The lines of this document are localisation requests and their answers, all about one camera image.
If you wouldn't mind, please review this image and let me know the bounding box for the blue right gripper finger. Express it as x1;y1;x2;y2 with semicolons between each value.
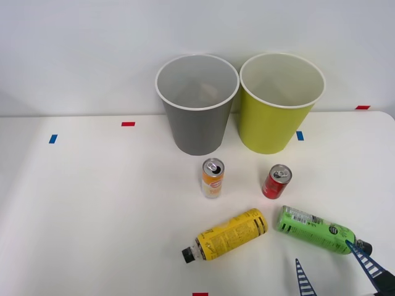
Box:
344;239;395;292
294;258;318;296

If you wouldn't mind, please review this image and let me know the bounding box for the green label plastic bottle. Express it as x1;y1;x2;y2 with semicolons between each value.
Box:
274;205;373;256

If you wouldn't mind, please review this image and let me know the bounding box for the yellow label plastic bottle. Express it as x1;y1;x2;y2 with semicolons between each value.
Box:
181;208;269;265

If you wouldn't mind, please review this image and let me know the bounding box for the red drink can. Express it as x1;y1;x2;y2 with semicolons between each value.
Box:
262;163;293;200

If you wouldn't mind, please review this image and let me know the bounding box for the orange and white drink can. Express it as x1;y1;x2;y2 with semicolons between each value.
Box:
201;157;226;200

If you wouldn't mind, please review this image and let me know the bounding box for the yellow-green plastic waste bin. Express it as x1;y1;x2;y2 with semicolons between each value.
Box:
239;52;327;155

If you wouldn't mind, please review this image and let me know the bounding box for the grey plastic waste bin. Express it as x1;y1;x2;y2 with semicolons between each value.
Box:
154;54;241;157

